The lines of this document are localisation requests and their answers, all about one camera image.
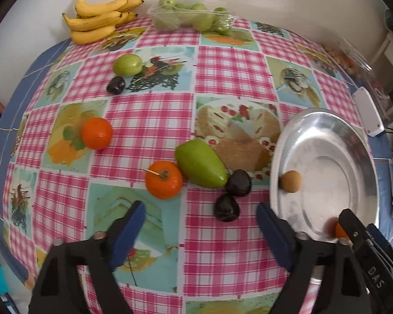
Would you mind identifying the orange tangerine front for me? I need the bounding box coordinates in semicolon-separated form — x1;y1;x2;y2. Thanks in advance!
334;222;350;240

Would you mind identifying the small brown longan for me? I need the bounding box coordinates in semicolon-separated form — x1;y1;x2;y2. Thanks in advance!
279;170;302;194

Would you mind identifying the dark plum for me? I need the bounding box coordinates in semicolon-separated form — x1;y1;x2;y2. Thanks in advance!
214;194;241;223
225;169;252;197
106;76;125;95

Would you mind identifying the orange tangerine with stem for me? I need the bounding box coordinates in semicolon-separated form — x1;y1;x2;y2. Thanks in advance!
143;161;184;200

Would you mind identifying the large green mango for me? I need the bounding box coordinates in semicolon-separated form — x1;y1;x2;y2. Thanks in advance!
174;139;228;189

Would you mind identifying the small green apple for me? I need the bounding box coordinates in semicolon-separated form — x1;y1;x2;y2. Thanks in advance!
113;54;143;77

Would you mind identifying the large steel plate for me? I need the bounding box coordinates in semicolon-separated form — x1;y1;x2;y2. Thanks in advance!
270;108;379;242

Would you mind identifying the clear tray of longans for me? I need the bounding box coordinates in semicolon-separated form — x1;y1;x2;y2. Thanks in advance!
321;36;375;80

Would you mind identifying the checkered fruit tablecloth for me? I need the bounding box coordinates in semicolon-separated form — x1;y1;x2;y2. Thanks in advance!
0;19;393;313

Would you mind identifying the banana bunch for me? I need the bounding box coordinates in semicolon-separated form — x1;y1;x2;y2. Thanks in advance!
62;0;145;45

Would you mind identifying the clear tray of green fruit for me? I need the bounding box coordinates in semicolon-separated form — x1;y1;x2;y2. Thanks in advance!
148;0;236;32

